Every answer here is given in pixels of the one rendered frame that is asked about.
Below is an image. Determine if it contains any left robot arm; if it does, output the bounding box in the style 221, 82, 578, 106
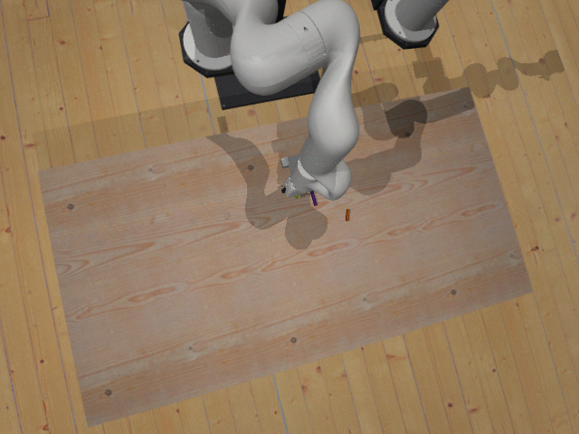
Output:
384, 0, 450, 42

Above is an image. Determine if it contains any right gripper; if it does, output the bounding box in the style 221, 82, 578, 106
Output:
281, 177, 313, 197

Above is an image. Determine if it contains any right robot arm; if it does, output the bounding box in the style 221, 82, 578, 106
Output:
182, 0, 360, 201

